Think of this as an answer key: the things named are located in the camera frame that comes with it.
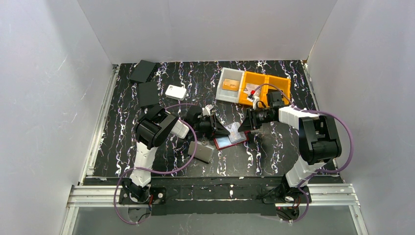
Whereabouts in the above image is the red leather card holder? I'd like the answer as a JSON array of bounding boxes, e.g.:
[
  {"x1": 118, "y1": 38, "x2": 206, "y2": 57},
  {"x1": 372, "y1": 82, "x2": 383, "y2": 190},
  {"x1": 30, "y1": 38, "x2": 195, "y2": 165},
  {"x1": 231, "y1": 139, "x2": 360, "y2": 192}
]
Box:
[{"x1": 214, "y1": 122, "x2": 248, "y2": 150}]

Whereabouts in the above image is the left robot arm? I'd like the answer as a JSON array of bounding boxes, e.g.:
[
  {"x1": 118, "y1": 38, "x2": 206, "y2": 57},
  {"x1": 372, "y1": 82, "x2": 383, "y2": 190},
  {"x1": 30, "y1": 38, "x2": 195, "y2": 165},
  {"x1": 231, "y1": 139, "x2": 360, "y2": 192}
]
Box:
[{"x1": 122, "y1": 105, "x2": 248, "y2": 203}]

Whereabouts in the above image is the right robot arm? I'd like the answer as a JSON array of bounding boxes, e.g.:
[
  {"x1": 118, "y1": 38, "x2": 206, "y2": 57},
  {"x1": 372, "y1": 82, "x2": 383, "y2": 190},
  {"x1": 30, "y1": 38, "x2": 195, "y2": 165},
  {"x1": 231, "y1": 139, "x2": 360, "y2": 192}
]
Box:
[{"x1": 250, "y1": 92, "x2": 342, "y2": 200}]

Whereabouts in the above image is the silver metal card case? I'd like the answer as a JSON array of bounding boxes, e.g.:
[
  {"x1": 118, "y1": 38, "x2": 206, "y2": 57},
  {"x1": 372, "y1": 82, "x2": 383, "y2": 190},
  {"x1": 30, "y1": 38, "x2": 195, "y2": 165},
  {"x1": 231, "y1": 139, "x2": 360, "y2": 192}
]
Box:
[{"x1": 188, "y1": 141, "x2": 215, "y2": 164}]

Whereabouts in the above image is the yellow right plastic bin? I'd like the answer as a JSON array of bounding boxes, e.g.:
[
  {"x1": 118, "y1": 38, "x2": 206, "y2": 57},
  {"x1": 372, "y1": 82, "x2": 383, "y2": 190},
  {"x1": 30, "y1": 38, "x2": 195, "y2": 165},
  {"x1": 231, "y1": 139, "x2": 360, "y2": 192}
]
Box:
[{"x1": 267, "y1": 75, "x2": 291, "y2": 104}]

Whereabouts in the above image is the yellow plastic bin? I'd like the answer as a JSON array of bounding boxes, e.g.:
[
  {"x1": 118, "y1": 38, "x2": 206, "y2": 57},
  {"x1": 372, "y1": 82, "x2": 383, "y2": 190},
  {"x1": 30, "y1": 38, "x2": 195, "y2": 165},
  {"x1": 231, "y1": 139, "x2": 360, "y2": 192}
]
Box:
[
  {"x1": 238, "y1": 71, "x2": 269, "y2": 106},
  {"x1": 267, "y1": 75, "x2": 291, "y2": 104}
]

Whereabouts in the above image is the white plastic bin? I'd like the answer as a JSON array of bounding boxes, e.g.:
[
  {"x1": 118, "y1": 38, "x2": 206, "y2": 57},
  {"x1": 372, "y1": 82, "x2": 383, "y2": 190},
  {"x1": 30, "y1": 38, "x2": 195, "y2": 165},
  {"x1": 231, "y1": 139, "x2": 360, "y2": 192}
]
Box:
[{"x1": 215, "y1": 68, "x2": 245, "y2": 103}]

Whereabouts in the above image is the yellow middle plastic bin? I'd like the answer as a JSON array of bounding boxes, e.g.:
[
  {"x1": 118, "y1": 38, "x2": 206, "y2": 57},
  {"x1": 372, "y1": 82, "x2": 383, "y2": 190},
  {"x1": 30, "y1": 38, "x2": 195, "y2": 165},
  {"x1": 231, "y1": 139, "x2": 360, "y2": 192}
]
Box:
[{"x1": 238, "y1": 71, "x2": 269, "y2": 106}]

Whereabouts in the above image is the white square device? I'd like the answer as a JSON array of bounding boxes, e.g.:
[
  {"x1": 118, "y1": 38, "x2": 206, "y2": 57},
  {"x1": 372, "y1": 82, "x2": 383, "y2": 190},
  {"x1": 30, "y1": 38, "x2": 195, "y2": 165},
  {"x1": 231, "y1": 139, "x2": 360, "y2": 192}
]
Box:
[{"x1": 165, "y1": 85, "x2": 187, "y2": 101}]

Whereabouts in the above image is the black box near device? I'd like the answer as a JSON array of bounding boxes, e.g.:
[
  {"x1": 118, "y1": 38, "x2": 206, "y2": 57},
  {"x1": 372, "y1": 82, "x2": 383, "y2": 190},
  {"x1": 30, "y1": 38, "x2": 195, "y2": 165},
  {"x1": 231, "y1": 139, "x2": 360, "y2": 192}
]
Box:
[{"x1": 138, "y1": 81, "x2": 159, "y2": 109}]

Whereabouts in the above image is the black box far corner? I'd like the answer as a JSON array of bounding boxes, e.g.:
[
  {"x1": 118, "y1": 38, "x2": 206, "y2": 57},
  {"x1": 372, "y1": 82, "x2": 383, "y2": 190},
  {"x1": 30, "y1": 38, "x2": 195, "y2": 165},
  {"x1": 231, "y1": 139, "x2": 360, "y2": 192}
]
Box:
[{"x1": 129, "y1": 60, "x2": 159, "y2": 83}]

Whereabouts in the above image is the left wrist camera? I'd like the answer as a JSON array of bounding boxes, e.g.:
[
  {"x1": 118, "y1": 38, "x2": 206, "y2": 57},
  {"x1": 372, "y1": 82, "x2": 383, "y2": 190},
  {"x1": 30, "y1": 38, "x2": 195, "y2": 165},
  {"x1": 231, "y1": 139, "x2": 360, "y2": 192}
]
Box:
[{"x1": 202, "y1": 104, "x2": 214, "y2": 116}]

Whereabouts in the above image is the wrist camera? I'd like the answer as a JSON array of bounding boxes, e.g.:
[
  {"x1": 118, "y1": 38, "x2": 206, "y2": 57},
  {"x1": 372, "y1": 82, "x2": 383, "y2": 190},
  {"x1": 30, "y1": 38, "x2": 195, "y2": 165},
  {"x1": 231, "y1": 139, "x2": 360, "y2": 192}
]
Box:
[
  {"x1": 247, "y1": 90, "x2": 260, "y2": 110},
  {"x1": 202, "y1": 104, "x2": 214, "y2": 116}
]

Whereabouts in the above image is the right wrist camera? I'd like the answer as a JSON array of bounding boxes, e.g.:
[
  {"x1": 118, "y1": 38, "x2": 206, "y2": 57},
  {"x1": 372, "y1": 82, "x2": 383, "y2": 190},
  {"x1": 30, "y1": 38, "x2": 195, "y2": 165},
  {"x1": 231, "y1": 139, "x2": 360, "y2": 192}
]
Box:
[{"x1": 247, "y1": 90, "x2": 260, "y2": 110}]

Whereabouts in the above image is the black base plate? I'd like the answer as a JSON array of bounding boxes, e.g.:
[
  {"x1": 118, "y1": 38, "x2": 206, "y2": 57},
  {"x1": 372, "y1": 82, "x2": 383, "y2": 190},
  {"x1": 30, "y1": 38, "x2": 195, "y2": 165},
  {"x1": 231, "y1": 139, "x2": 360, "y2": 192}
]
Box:
[{"x1": 117, "y1": 177, "x2": 312, "y2": 216}]

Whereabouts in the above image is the aluminium frame rail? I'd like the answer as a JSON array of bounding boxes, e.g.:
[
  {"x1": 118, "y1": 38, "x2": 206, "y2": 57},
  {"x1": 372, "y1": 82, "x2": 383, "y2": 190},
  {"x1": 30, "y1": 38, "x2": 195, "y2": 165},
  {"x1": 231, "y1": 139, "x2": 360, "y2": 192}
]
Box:
[{"x1": 61, "y1": 182, "x2": 368, "y2": 235}]

